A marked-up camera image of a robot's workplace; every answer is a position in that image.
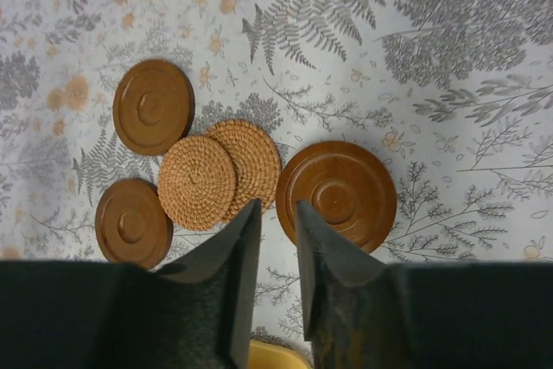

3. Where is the woven rattan coaster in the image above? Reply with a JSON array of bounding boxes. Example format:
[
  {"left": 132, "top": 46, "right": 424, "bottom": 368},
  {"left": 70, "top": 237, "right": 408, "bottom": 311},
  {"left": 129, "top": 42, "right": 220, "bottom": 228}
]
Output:
[
  {"left": 157, "top": 136, "right": 237, "bottom": 231},
  {"left": 206, "top": 119, "right": 282, "bottom": 222}
]

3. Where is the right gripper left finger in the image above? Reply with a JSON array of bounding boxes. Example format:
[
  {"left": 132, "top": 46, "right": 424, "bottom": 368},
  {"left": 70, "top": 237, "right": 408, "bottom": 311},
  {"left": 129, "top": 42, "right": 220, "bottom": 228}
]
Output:
[{"left": 151, "top": 199, "right": 261, "bottom": 368}]

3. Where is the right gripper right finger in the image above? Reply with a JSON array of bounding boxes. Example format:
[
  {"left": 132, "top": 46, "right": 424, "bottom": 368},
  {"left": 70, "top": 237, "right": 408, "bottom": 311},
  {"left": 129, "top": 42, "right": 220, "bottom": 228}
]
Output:
[{"left": 296, "top": 200, "right": 413, "bottom": 368}]

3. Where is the woven rattan coaster back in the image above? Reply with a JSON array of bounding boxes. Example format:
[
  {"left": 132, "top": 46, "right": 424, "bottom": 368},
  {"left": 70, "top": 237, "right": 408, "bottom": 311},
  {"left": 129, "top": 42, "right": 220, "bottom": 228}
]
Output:
[{"left": 206, "top": 119, "right": 282, "bottom": 222}]

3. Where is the yellow plastic tray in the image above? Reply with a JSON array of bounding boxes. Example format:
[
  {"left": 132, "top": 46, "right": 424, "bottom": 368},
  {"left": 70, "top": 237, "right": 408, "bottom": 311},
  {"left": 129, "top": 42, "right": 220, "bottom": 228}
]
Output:
[{"left": 247, "top": 340, "right": 311, "bottom": 369}]

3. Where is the brown wooden coaster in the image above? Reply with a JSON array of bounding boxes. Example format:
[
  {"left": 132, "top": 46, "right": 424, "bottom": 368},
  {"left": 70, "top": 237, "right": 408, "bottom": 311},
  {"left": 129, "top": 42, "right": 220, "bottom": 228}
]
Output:
[
  {"left": 112, "top": 59, "right": 195, "bottom": 156},
  {"left": 95, "top": 178, "right": 173, "bottom": 270},
  {"left": 276, "top": 141, "right": 397, "bottom": 253}
]

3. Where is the woven rattan coaster front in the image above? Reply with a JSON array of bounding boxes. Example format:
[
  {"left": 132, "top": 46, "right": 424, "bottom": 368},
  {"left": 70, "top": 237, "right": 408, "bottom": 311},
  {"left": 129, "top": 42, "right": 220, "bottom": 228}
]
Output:
[{"left": 157, "top": 136, "right": 237, "bottom": 231}]

